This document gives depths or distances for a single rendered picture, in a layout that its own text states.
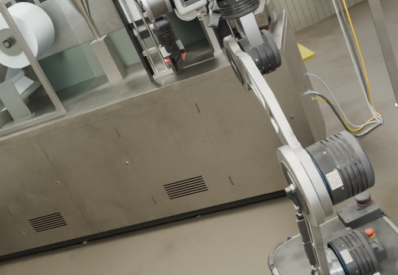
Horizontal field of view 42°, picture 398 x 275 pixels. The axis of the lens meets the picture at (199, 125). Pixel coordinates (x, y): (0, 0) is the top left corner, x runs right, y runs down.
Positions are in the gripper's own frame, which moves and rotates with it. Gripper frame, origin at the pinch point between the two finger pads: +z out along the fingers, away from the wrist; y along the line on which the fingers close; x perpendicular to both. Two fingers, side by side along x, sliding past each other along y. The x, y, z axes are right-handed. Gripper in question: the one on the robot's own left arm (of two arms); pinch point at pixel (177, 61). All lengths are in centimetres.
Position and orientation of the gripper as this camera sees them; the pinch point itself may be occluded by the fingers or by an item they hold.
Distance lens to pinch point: 246.2
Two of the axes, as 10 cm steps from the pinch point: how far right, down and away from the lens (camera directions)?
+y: -9.1, 4.2, -0.1
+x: 3.4, 7.1, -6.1
